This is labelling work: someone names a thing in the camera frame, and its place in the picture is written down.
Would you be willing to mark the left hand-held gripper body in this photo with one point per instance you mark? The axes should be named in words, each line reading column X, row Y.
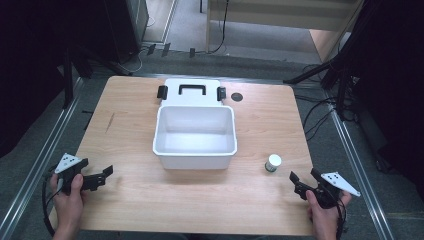
column 70, row 173

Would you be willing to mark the person's left hand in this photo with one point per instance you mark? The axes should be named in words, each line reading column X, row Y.
column 69, row 203

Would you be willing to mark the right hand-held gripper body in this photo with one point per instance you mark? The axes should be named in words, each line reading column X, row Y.
column 328, row 191

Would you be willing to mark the black metal stand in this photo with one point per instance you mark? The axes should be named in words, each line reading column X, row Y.
column 333, row 66

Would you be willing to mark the small white green-labelled bottle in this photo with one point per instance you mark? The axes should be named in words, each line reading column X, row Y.
column 273, row 162

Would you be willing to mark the dark cabinet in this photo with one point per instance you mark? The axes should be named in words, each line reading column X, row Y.
column 128, row 30

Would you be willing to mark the light wooden furniture frame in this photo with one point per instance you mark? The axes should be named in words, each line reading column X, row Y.
column 266, row 13

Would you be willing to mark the dark round table grommet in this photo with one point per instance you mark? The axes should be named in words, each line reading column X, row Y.
column 237, row 97

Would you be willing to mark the white plastic storage box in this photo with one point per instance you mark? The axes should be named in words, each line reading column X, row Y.
column 195, row 128

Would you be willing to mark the black metal post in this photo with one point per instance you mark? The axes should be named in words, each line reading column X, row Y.
column 68, row 80

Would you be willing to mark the person's right hand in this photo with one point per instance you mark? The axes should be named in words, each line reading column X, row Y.
column 325, row 216

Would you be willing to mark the silver metal floor rail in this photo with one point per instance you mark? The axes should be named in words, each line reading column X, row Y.
column 358, row 166
column 36, row 166

